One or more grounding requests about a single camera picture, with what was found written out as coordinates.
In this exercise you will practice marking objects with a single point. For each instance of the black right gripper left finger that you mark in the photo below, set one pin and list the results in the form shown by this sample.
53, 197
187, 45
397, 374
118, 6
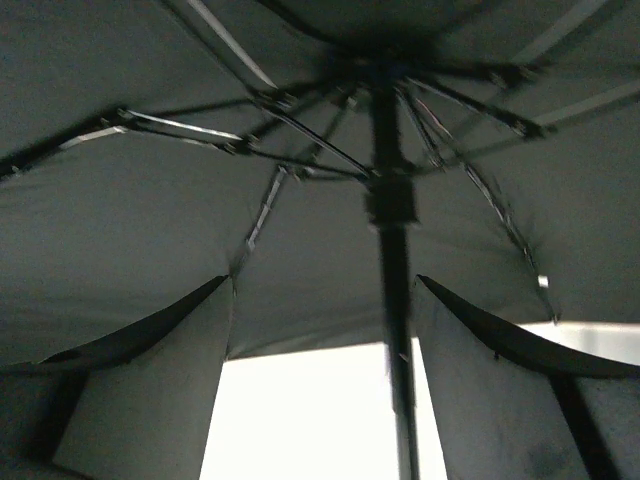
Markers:
133, 404

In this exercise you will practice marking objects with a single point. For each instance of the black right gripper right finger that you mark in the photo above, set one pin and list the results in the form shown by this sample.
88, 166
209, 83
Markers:
510, 404

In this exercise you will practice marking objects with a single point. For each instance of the beige and black folding umbrella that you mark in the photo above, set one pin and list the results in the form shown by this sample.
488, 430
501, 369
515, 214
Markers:
321, 155

